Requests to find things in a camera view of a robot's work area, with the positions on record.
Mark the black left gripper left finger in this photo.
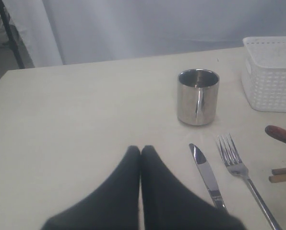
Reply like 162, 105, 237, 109
43, 146, 141, 230

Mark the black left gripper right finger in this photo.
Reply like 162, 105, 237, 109
140, 145, 245, 230

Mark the silver metal table knife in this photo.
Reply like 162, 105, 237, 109
189, 143, 228, 213

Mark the silver metal fork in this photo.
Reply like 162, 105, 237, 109
218, 134, 282, 230

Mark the brown wooden chopstick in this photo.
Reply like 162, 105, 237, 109
269, 174, 286, 183
271, 168, 286, 175

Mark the red-brown wooden spoon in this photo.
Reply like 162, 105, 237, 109
265, 125, 286, 144

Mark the white perforated plastic basket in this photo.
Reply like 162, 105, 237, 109
241, 36, 286, 113

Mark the white curtain backdrop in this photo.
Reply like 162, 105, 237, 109
4, 0, 286, 67

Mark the black metal stand pole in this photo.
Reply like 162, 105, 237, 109
0, 0, 25, 69

